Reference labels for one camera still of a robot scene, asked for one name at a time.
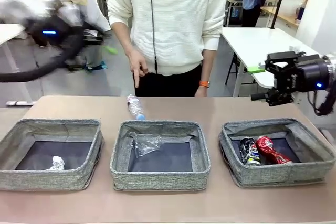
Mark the person in white sweater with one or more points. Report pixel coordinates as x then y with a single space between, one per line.
178 11

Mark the small white table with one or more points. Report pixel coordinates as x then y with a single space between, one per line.
8 31

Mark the crushed red soda can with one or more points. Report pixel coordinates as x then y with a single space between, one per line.
270 150

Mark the person's right forearm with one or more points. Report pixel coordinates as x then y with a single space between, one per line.
123 37

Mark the wooden desk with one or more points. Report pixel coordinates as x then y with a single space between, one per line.
283 16

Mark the person's right hand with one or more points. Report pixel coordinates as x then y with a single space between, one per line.
137 62

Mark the person's left hand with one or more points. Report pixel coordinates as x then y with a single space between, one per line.
201 92

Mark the black stand pole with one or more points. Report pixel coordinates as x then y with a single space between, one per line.
279 3

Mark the orange wrist watch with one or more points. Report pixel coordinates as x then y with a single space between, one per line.
204 83

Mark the grey fabric basket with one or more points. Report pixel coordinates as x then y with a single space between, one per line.
39 180
157 179
275 176

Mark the blue box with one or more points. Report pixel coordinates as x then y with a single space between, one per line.
236 13

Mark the crumpled white paper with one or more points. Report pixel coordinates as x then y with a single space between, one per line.
56 163

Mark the clear plastic bottle blue cap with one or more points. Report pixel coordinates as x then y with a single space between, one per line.
134 106

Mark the crushed black soda can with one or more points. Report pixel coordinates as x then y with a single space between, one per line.
249 150

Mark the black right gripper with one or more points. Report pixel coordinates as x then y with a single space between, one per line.
309 74

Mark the black folding frame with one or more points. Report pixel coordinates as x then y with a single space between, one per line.
232 69

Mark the person's left forearm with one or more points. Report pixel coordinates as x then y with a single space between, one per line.
207 64

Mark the white plastic bag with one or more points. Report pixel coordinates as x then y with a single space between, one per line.
295 2

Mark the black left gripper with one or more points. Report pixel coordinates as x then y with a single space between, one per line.
48 33

